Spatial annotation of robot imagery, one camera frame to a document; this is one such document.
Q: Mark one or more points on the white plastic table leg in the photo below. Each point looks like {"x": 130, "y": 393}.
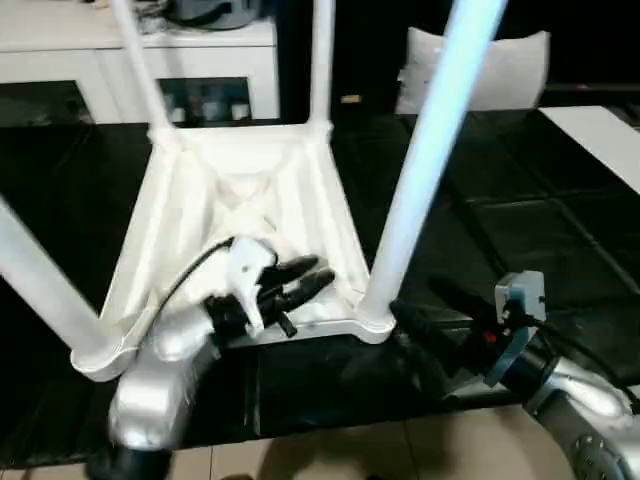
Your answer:
{"x": 45, "y": 285}
{"x": 140, "y": 70}
{"x": 321, "y": 65}
{"x": 430, "y": 150}

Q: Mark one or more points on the white plastic table top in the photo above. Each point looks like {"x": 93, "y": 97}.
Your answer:
{"x": 240, "y": 200}

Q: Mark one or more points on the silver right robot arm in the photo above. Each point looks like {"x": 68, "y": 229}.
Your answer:
{"x": 580, "y": 410}

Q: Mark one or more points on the dark gear on cabinet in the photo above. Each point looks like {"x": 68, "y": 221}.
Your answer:
{"x": 210, "y": 10}

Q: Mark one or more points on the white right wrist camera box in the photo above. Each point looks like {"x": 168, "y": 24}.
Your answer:
{"x": 518, "y": 315}

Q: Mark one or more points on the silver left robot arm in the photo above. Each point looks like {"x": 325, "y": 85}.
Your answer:
{"x": 165, "y": 380}

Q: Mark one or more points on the small yellow label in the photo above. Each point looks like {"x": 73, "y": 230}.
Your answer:
{"x": 350, "y": 99}

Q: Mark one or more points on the white cabinet with glass doors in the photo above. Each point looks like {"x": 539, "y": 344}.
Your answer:
{"x": 100, "y": 60}

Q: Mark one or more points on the black cabinet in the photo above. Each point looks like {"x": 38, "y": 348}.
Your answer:
{"x": 350, "y": 55}

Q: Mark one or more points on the black work mat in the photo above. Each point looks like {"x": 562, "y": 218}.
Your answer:
{"x": 520, "y": 200}

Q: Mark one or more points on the white board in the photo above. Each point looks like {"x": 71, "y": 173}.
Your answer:
{"x": 595, "y": 140}

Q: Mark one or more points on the grey cushion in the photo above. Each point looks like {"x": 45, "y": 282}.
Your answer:
{"x": 510, "y": 75}

